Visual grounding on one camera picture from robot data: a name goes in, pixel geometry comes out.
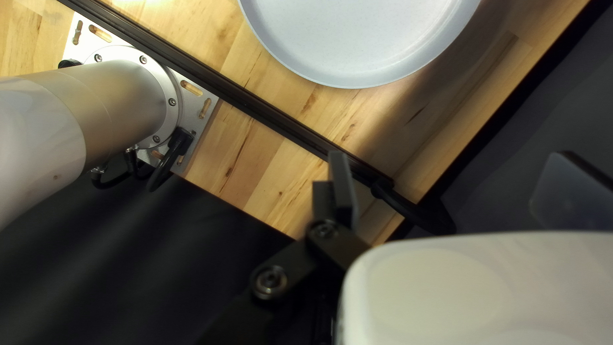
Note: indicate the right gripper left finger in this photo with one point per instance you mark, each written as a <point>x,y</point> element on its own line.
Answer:
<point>342,201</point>

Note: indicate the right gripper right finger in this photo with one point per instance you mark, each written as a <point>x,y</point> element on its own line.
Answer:
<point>574,196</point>

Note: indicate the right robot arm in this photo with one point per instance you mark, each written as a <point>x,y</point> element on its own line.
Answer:
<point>72,124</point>

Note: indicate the grey round plate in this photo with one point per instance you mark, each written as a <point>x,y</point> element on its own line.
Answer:
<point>354,38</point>

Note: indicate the black frame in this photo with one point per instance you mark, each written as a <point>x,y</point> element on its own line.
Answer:
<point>239,96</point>

